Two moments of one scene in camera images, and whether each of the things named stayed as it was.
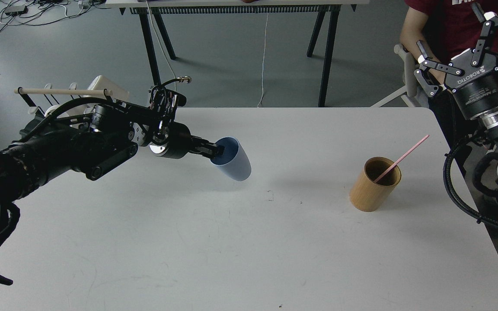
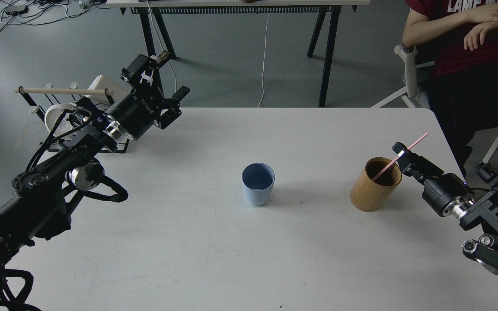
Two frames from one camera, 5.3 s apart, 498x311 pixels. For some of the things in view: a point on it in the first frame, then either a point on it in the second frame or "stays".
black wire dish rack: (30, 95) stays
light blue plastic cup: (234, 163) -> (258, 179)
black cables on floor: (32, 12) stays
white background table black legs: (142, 7) stays
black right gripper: (484, 87) -> (439, 191)
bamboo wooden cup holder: (366, 196) stays
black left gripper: (174, 141) -> (138, 112)
